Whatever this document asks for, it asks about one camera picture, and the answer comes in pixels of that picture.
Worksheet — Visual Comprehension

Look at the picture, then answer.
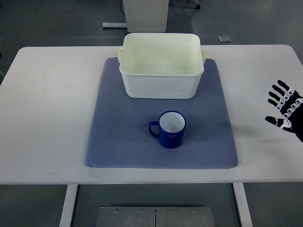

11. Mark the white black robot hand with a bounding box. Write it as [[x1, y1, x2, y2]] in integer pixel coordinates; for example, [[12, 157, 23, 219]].
[[265, 80, 303, 141]]

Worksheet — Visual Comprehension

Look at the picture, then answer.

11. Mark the blue mug white inside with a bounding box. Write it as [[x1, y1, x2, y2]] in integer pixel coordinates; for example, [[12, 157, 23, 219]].
[[149, 111, 187, 149]]

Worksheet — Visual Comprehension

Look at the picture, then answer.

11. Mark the white plastic box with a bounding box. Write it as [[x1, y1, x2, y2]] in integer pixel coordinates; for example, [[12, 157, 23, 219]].
[[118, 33, 205, 99]]

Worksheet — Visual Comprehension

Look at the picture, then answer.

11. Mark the small grey floor socket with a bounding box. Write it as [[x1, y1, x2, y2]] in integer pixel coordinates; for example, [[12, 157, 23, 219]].
[[218, 35, 232, 44]]

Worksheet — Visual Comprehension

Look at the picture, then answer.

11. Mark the right white table leg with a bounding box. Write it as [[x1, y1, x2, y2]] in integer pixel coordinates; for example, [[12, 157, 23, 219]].
[[232, 183, 253, 227]]

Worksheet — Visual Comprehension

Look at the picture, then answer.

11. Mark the white table leg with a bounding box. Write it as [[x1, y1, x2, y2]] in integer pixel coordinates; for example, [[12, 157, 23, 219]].
[[232, 183, 253, 227], [59, 184, 78, 227]]

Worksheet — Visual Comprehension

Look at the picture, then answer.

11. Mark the blue-grey textured mat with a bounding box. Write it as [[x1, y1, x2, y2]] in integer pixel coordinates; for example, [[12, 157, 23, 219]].
[[84, 57, 239, 169]]

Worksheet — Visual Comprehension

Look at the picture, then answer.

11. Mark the white cabinet behind table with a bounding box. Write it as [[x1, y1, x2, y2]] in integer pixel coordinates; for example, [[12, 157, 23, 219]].
[[123, 0, 169, 33]]

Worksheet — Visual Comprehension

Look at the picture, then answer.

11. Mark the white base bar on floor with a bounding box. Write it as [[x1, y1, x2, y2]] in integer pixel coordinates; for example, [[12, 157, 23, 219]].
[[102, 22, 127, 28]]

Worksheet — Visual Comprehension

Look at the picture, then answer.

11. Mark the grey metal floor plate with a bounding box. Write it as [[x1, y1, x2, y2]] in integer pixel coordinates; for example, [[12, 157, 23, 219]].
[[97, 207, 215, 227]]

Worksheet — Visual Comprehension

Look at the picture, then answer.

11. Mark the left white table leg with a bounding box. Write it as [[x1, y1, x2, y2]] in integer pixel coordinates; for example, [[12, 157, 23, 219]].
[[59, 184, 78, 227]]

